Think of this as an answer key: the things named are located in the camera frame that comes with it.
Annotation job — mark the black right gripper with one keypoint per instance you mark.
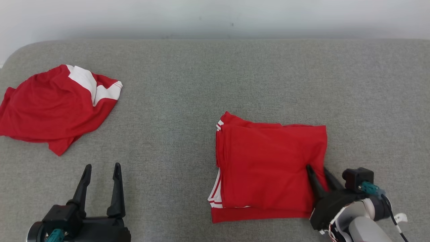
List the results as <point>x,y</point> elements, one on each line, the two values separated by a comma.
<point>327,208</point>

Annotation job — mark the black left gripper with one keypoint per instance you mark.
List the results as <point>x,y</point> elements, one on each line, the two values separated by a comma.
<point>104,232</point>

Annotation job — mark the red white basketball jersey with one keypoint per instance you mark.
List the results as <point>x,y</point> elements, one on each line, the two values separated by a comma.
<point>268,161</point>

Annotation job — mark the red white basketball shorts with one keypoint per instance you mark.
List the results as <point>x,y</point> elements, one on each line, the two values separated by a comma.
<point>43,111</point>

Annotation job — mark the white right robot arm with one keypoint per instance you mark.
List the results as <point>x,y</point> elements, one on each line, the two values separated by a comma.
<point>359,228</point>

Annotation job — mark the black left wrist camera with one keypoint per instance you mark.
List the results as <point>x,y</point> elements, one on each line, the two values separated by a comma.
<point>62,215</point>

